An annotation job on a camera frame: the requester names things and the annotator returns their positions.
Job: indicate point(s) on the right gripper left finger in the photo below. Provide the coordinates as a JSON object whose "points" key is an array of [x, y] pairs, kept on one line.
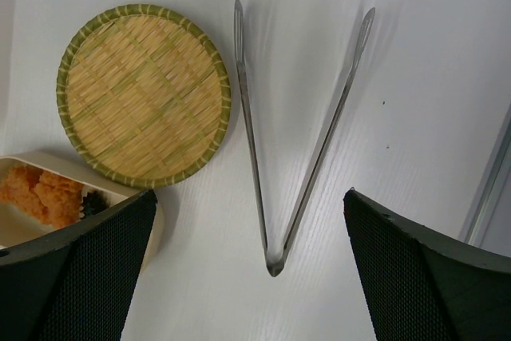
{"points": [[77, 283]]}

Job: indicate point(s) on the black sea cucumber food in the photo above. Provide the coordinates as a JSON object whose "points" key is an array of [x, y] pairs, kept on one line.
{"points": [[92, 204]]}

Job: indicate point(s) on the right aluminium frame post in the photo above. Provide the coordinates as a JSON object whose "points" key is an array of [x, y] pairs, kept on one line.
{"points": [[490, 188]]}

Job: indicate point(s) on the round woven bamboo tray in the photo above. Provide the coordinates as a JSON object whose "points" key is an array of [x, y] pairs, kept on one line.
{"points": [[143, 95]]}

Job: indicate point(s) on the beige lunch box container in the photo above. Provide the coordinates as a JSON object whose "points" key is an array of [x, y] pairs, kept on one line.
{"points": [[18, 227]]}

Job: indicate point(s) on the orange fried chicken piece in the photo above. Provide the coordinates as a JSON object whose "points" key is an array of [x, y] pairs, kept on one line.
{"points": [[17, 188]]}

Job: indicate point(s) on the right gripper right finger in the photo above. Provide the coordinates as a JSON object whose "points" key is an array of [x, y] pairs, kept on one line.
{"points": [[422, 285]]}

